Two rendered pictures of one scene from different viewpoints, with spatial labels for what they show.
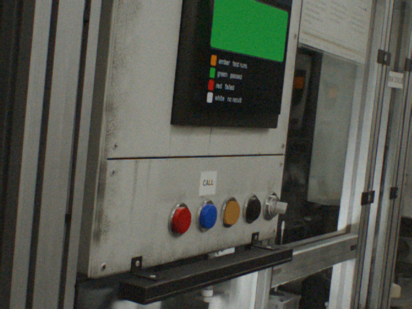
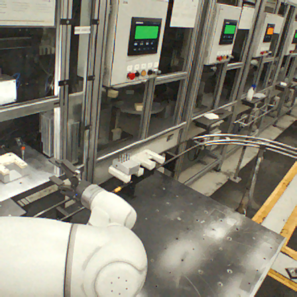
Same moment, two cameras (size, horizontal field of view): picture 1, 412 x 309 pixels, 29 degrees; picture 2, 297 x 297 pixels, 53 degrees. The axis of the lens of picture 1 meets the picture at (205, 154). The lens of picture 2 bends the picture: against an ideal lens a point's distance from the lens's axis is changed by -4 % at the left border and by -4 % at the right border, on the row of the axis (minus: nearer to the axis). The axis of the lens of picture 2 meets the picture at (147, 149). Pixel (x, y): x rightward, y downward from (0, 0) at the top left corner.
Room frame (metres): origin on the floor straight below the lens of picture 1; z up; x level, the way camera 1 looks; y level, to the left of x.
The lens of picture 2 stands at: (0.21, -0.82, 1.83)
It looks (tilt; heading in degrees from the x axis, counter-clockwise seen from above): 27 degrees down; 4
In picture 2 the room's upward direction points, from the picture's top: 9 degrees clockwise
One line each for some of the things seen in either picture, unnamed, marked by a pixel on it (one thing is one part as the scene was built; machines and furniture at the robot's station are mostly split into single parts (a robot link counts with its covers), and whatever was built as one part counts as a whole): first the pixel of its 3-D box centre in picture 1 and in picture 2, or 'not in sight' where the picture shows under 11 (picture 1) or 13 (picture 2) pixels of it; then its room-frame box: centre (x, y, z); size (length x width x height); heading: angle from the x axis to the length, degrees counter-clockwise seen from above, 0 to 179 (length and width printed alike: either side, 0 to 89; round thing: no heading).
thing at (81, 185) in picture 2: not in sight; (80, 188); (1.14, -0.53, 1.12); 0.09 x 0.07 x 0.08; 60
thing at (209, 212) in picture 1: (205, 215); not in sight; (0.96, -0.01, 1.42); 0.03 x 0.02 x 0.03; 150
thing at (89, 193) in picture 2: not in sight; (93, 197); (1.11, -0.59, 1.12); 0.09 x 0.06 x 0.09; 150
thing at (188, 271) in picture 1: (216, 261); not in sight; (0.96, -0.03, 1.37); 0.36 x 0.04 x 0.04; 150
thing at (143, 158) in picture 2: not in sight; (137, 168); (1.84, -0.67, 0.84); 0.36 x 0.14 x 0.10; 150
